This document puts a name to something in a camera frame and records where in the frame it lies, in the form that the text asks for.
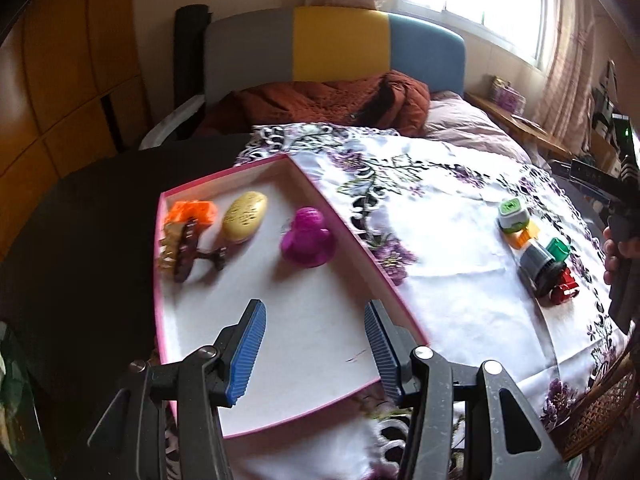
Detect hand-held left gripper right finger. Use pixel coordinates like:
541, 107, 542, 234
364, 300, 573, 480

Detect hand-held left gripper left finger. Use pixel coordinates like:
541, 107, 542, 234
87, 299, 268, 480

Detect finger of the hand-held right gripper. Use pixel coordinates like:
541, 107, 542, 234
550, 159, 621, 206

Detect pink cardboard box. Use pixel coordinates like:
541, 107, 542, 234
151, 154, 431, 441

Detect dark green toy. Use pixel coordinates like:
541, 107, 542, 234
545, 237, 571, 265

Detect green and white toy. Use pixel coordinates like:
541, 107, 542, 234
496, 199, 530, 235

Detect orange toy block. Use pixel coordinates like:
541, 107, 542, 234
504, 222, 543, 251

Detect grey cylinder toy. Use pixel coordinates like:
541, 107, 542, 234
519, 239, 558, 293

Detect red toy car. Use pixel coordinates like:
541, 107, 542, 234
542, 267, 581, 306

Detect dark brown wooden toy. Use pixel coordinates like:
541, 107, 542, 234
172, 217, 228, 285

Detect purple plastic toy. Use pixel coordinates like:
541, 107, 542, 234
280, 206, 332, 268

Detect tan toothed toy piece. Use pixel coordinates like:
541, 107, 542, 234
159, 220, 188, 271

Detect yellow oval toy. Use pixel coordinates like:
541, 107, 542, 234
221, 191, 268, 243

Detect orange plastic toy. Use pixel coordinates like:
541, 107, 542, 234
165, 201, 218, 233

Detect person's right hand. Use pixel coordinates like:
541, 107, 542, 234
602, 225, 640, 287

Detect black white patterned object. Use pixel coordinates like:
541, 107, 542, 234
590, 60, 632, 173

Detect wooden bedside shelf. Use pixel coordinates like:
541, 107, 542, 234
465, 91, 573, 161

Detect purple box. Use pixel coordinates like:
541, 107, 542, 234
490, 76, 527, 113

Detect beige pillow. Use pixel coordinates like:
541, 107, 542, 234
425, 91, 533, 161

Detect white floral embroidered tablecloth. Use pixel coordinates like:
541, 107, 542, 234
150, 124, 633, 480

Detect rattan chair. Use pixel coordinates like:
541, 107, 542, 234
560, 340, 640, 463

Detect green glossy package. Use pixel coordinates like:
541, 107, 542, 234
0, 320, 51, 480

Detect rust brown blanket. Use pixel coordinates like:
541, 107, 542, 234
200, 71, 432, 137

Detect grey yellow blue headboard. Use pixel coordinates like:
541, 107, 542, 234
202, 6, 467, 106

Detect wooden wardrobe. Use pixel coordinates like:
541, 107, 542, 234
0, 0, 151, 261

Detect black wardrobe handle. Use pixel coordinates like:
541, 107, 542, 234
100, 95, 126, 153

